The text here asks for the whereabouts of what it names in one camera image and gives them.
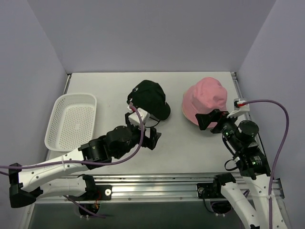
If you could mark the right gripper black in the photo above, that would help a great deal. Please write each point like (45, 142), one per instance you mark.
(216, 120)

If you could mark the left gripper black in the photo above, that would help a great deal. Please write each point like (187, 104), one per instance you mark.
(145, 137)

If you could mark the pink cap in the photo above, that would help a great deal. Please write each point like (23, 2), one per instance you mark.
(203, 97)

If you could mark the dark green cap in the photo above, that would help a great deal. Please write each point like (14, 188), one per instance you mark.
(149, 96)

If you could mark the beige bucket hat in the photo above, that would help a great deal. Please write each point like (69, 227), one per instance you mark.
(189, 119)

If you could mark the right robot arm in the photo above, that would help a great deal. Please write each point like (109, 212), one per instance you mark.
(264, 212)

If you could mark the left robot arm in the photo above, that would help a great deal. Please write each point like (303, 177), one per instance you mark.
(30, 183)

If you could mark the white plastic basket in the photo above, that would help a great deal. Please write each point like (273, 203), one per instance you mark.
(71, 123)

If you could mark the black wire hat stand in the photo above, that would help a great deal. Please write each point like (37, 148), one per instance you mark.
(153, 122)

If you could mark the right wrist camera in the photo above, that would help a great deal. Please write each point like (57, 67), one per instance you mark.
(240, 108)

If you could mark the aluminium front rail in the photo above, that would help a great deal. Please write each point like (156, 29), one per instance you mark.
(128, 189)

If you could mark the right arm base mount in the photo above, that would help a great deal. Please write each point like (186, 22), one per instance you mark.
(210, 193)

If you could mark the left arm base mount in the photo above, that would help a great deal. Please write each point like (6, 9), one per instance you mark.
(102, 193)

